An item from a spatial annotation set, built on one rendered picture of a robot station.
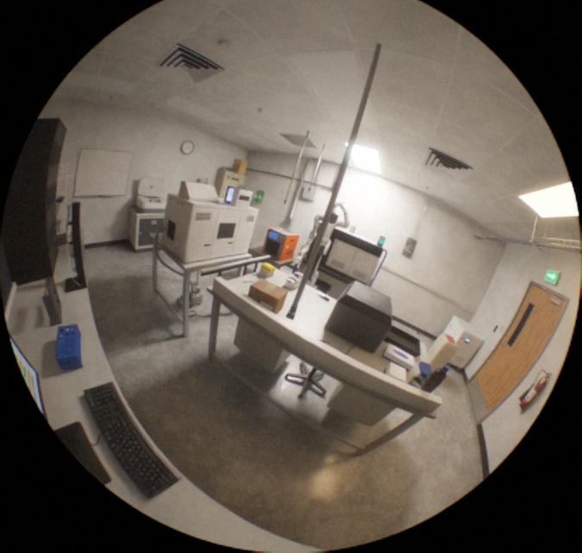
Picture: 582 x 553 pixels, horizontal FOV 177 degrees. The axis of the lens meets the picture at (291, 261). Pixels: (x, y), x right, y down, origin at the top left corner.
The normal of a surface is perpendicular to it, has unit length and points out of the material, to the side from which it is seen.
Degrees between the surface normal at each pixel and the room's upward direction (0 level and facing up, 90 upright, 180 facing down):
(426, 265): 90
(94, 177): 90
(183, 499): 0
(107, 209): 90
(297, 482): 0
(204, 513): 0
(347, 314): 90
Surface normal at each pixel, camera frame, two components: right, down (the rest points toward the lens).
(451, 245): -0.48, 0.15
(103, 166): 0.83, 0.40
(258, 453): 0.30, -0.90
